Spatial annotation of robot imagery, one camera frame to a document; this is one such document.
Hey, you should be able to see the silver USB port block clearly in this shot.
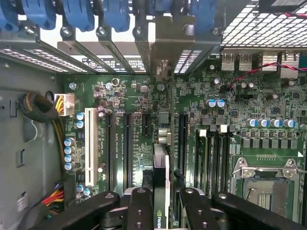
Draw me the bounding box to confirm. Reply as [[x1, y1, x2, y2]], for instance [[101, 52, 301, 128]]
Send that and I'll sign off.
[[220, 53, 253, 72]]

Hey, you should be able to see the blue card retention clip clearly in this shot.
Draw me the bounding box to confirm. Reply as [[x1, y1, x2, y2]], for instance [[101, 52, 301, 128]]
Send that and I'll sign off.
[[62, 0, 96, 34], [0, 0, 19, 32], [22, 0, 58, 31], [147, 0, 175, 17], [189, 0, 218, 34], [102, 0, 132, 34]]

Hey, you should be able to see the green motherboard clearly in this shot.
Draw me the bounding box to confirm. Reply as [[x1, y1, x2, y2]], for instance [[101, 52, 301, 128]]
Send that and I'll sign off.
[[62, 71, 307, 230]]

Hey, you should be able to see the white PCI expansion slot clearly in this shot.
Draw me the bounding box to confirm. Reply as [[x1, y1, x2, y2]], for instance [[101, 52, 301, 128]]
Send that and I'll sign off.
[[84, 107, 98, 188]]

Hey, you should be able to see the red and black fan wire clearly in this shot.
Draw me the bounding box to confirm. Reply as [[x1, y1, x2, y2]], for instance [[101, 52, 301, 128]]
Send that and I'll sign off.
[[226, 12, 307, 91]]

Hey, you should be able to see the white power connector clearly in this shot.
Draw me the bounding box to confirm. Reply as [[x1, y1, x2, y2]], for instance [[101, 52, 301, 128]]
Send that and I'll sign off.
[[53, 92, 76, 117]]

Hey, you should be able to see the long black expansion slot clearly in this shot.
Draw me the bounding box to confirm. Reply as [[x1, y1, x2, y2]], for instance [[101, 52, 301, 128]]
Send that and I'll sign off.
[[122, 112, 134, 191], [179, 112, 189, 183], [106, 111, 117, 192]]

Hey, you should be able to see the open black PC case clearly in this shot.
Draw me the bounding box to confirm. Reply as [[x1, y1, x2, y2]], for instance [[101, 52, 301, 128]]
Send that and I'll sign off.
[[0, 0, 307, 80]]

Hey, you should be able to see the metal slot blank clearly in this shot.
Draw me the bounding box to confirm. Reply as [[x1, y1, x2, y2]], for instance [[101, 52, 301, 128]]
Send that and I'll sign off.
[[57, 40, 113, 74], [134, 40, 152, 73], [98, 39, 136, 74]]

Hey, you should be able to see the black RAM slot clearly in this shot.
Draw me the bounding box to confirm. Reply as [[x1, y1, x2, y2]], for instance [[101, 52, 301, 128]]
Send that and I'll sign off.
[[220, 124, 232, 193], [209, 124, 221, 193]]

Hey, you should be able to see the CPU socket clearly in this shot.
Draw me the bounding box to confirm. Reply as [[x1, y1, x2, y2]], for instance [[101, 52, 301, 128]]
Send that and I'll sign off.
[[230, 156, 307, 230]]

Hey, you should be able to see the black sleeved power cable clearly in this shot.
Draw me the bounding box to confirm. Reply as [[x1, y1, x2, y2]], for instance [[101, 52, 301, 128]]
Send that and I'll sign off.
[[17, 92, 67, 173]]

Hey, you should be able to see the short black expansion slot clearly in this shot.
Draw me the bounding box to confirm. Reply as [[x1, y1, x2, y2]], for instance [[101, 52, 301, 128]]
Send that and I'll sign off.
[[142, 112, 153, 138]]

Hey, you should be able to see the red yellow wire bundle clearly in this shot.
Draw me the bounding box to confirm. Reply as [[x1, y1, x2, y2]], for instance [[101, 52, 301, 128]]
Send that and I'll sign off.
[[41, 181, 66, 213]]

